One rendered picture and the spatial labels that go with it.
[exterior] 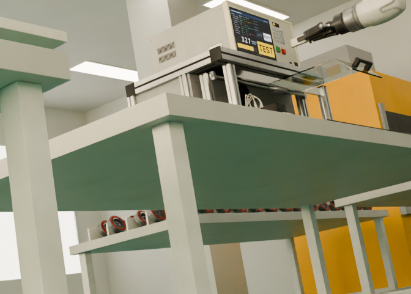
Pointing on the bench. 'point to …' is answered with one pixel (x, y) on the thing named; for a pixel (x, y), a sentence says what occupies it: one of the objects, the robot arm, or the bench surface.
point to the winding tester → (215, 36)
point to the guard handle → (362, 62)
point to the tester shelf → (200, 63)
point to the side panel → (181, 88)
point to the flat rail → (277, 82)
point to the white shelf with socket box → (31, 33)
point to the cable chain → (243, 93)
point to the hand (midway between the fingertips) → (299, 40)
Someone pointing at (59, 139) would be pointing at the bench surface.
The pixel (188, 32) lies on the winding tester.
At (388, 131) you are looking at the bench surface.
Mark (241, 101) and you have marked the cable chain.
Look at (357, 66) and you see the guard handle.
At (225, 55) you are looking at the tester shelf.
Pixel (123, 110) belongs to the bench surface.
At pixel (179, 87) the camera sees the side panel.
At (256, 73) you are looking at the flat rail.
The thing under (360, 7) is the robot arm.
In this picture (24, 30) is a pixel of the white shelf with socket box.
